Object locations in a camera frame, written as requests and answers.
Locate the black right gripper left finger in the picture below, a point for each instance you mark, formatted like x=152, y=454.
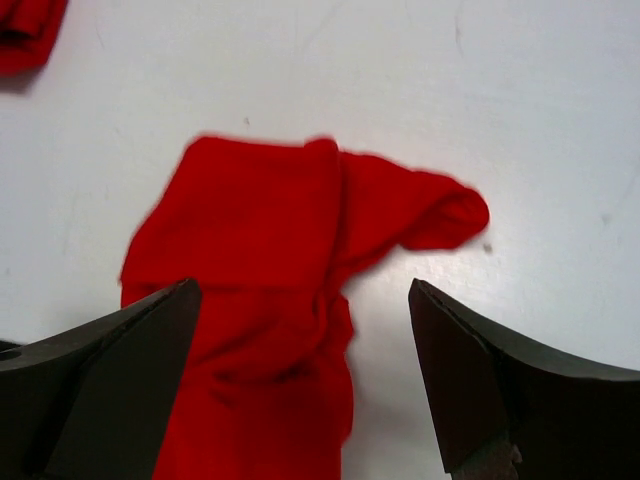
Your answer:
x=94, y=402

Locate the red t-shirt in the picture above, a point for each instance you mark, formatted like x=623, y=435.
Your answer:
x=271, y=233
x=29, y=31

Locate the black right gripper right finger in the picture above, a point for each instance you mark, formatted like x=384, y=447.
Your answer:
x=505, y=406

